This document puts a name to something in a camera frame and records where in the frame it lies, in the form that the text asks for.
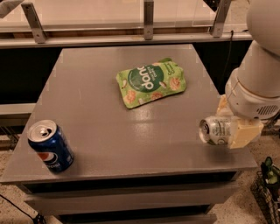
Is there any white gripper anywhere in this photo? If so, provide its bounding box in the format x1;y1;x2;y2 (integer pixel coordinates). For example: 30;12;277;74
216;69;280;149

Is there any white green 7up can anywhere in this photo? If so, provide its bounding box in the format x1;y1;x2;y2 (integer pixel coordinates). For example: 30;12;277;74
199;116;231;145

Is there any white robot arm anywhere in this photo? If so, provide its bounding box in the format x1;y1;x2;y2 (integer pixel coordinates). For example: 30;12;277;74
217;0;280;149

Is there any blue pepsi can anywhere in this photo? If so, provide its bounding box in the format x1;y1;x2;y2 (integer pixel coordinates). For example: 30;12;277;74
27;120;74;173

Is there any green item in basket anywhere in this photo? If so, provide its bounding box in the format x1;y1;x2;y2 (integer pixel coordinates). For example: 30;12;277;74
261;157;279;185

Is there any grey drawer cabinet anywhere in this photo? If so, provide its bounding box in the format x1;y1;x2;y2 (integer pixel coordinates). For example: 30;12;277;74
2;45;256;224

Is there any green snack bag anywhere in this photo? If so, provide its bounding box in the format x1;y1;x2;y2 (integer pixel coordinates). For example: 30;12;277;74
116;58;186;109

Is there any black wire basket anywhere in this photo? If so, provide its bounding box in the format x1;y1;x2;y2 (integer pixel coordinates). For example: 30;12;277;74
250;171;280;224

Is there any black hanging cable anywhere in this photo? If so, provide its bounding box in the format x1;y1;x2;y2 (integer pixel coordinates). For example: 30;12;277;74
219;29;235;88

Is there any metal rail frame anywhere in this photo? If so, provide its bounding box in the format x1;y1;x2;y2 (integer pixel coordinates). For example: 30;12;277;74
0;0;252;49

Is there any black floor cable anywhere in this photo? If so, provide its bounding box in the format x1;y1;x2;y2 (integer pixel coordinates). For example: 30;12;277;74
0;193;47;224

